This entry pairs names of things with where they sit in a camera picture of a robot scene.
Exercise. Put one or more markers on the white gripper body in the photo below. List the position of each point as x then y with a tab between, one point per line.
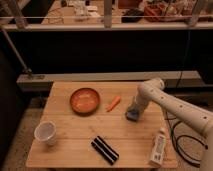
139	104

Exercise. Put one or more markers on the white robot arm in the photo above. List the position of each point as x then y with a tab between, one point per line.
198	119

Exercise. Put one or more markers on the grey shelf ledge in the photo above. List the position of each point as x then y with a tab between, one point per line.
43	82

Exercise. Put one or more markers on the black striped rectangular object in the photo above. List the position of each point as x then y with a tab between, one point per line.
105	150

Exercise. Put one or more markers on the white tube bottle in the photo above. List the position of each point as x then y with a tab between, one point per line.
158	149

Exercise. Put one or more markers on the white plastic cup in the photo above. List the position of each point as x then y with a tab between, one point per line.
45	132

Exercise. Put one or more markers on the orange plate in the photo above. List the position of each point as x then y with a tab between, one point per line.
84	101

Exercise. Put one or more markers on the metal pole stand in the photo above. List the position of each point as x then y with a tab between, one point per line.
27	70

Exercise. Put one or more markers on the orange carrot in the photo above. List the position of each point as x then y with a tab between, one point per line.
114	102

